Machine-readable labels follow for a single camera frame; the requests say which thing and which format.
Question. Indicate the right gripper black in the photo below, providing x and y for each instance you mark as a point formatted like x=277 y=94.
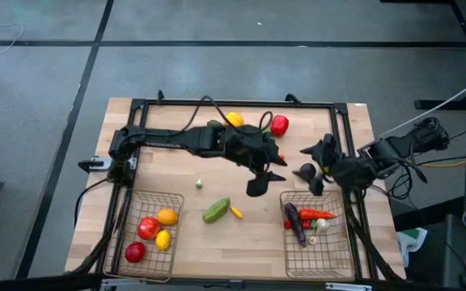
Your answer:
x=332 y=161

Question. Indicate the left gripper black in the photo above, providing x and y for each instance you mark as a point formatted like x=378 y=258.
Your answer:
x=245 y=147

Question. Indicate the orange carrot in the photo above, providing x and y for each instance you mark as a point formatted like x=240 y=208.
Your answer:
x=316 y=214

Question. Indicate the red bell pepper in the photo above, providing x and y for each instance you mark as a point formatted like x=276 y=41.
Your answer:
x=279 y=125

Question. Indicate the purple eggplant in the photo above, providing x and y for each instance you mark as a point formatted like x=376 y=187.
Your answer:
x=295 y=220

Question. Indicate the small red strawberry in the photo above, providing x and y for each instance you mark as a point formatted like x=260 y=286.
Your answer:
x=287 y=224

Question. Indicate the small green pepper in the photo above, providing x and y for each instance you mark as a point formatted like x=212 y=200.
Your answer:
x=314 y=224

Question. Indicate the small red pepper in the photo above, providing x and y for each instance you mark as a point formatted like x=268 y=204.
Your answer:
x=306 y=224

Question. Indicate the large green cucumber toy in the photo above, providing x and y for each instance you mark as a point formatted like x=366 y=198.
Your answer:
x=216 y=210

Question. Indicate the yellow bell pepper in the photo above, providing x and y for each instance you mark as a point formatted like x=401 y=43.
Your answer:
x=235 y=118

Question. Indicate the small green round vegetable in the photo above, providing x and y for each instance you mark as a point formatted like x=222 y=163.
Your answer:
x=199 y=184

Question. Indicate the dark green avocado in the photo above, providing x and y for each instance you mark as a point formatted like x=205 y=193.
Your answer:
x=214 y=123

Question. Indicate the orange fruit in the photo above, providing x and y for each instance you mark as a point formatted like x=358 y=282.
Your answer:
x=167 y=216

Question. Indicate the yellow lemon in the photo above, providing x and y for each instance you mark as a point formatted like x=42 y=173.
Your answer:
x=163 y=240

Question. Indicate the dark red round fruit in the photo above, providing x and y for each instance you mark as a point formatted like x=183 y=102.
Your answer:
x=135 y=251

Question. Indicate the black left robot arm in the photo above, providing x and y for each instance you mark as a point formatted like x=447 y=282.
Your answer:
x=164 y=141

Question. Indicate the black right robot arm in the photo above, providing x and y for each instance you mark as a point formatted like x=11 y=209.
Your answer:
x=382 y=157

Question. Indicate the small yellow corn cob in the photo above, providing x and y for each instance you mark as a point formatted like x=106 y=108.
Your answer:
x=236 y=212

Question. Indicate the white green bag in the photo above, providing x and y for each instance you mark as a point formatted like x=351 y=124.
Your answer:
x=411 y=242

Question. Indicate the black floor stand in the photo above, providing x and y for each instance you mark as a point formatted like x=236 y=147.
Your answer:
x=451 y=105

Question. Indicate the grey metal rail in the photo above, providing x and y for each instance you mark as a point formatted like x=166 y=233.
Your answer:
x=233 y=285

